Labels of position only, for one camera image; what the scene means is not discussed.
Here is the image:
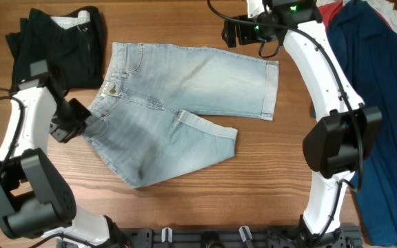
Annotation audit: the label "light blue denim shorts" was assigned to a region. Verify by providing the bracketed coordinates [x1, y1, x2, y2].
[83, 42, 278, 188]

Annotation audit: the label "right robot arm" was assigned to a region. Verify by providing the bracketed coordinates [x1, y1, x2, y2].
[222, 1, 382, 247]

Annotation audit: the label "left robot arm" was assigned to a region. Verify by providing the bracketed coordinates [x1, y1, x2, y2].
[0, 60, 127, 247]

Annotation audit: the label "red shirt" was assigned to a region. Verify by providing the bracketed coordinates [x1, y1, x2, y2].
[322, 1, 397, 169]

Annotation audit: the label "folded black shorts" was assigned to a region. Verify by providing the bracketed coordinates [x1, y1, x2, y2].
[6, 6, 105, 90]

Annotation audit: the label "navy blue shirt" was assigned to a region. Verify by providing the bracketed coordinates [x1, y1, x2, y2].
[319, 1, 397, 247]

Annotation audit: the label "right black cable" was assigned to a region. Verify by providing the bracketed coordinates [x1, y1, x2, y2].
[207, 0, 365, 242]

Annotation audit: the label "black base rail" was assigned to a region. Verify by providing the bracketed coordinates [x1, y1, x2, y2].
[56, 225, 363, 248]

